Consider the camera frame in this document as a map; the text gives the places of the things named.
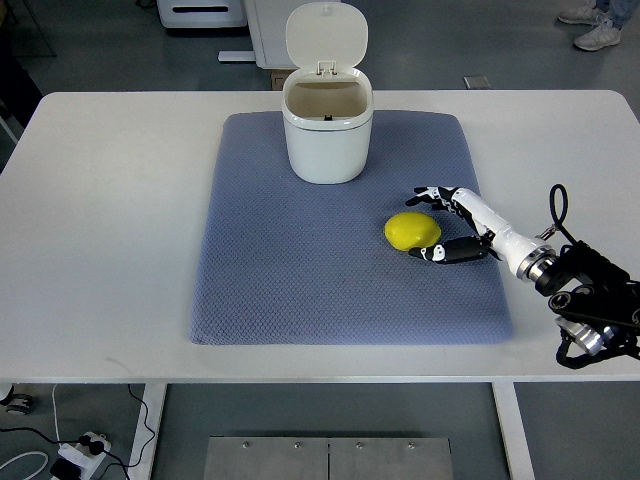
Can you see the white sneaker near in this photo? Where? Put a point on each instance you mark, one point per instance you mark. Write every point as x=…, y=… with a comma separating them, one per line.
x=604, y=35

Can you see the yellow lemon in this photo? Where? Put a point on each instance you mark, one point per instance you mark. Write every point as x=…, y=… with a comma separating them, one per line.
x=407, y=230

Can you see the grey floor socket plate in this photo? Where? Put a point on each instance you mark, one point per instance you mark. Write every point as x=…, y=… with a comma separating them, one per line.
x=476, y=82

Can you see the white sneaker far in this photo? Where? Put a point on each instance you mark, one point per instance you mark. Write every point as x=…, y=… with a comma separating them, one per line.
x=585, y=14

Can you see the caster wheel bottom left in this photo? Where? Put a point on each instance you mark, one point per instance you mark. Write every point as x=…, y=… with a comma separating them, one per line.
x=14, y=402

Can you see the white appliance with slot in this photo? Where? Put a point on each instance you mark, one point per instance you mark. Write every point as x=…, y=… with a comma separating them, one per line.
x=184, y=14

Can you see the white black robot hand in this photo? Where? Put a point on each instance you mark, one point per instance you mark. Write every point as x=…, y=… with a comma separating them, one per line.
x=480, y=225

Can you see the white table leg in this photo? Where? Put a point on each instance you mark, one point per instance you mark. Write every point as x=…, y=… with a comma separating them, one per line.
x=512, y=430
x=147, y=431

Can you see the white cabinet base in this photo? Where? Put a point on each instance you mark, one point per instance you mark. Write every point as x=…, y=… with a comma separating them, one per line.
x=267, y=28

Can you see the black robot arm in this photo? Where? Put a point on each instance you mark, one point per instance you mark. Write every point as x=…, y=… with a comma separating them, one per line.
x=596, y=301

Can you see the brown cardboard box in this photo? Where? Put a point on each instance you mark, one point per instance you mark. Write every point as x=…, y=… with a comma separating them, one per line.
x=278, y=79

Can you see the grey metal floor plate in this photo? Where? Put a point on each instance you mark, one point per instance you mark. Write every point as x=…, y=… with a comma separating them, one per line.
x=246, y=457

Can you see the white table right leg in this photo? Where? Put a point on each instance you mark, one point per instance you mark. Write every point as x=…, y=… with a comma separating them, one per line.
x=512, y=430

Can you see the white sneaker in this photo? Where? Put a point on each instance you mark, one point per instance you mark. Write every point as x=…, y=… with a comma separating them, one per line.
x=585, y=14
x=604, y=35

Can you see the white table left leg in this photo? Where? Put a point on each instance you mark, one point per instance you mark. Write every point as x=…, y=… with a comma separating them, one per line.
x=147, y=431

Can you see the white power strip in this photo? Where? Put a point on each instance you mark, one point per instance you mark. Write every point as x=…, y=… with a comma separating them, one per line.
x=81, y=459

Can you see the blue textured mat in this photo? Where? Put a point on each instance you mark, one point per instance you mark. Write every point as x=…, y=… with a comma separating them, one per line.
x=284, y=261

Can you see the white trash can open lid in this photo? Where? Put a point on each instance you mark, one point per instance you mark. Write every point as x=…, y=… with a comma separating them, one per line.
x=327, y=101

